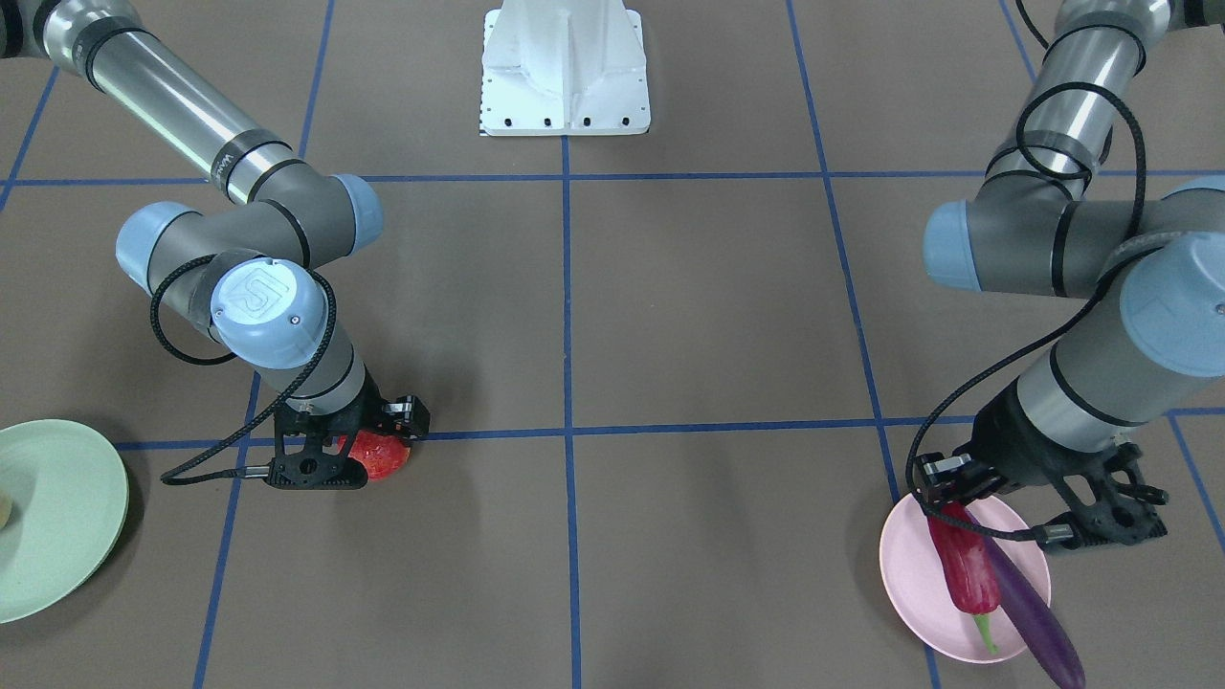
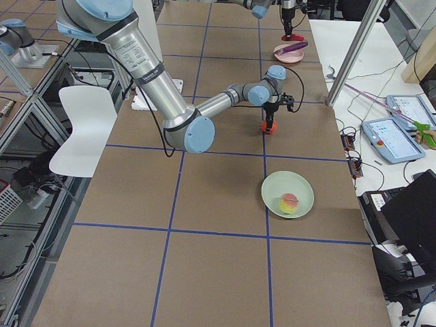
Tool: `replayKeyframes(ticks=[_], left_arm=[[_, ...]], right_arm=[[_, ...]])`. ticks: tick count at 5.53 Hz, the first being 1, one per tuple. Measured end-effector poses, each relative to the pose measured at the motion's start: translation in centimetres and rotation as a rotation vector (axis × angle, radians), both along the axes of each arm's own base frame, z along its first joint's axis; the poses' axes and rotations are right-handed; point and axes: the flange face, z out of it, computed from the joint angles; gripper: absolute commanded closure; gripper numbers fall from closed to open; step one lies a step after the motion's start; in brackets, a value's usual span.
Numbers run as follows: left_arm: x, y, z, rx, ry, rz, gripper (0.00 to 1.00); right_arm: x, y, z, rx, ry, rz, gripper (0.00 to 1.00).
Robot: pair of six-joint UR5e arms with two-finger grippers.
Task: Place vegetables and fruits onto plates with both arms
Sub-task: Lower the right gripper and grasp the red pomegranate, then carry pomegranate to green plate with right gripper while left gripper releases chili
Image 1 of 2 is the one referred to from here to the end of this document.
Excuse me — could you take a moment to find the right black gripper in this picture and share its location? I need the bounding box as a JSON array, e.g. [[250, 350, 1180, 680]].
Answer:
[[265, 378, 432, 490]]

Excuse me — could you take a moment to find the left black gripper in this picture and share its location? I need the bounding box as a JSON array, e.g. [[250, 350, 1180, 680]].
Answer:
[[914, 384, 1169, 548]]

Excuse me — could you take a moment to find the red pomegranate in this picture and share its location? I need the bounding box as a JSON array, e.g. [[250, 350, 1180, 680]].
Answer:
[[334, 429, 412, 481]]

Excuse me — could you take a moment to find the purple eggplant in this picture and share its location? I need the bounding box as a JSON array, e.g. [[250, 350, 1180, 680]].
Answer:
[[984, 537, 1087, 688]]

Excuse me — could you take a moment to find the red chili pepper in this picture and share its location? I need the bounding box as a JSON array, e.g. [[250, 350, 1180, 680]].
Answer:
[[926, 516, 1002, 656]]

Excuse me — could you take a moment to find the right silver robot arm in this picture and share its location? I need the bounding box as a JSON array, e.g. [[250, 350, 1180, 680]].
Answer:
[[2, 1, 430, 490]]

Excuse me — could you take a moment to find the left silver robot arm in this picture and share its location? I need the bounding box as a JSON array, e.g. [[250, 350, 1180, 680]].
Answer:
[[905, 1, 1223, 552]]

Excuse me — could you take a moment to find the pink plate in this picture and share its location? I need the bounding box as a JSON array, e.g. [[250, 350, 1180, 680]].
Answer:
[[880, 497, 1054, 664]]

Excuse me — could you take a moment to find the green plate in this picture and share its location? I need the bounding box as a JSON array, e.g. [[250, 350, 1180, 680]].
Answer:
[[1, 419, 127, 623]]

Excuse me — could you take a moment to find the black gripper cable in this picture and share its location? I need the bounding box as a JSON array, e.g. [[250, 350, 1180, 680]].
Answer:
[[904, 86, 1149, 546]]

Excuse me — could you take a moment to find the white camera pillar base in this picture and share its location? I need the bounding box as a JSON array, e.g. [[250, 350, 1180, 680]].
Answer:
[[479, 1, 652, 137]]

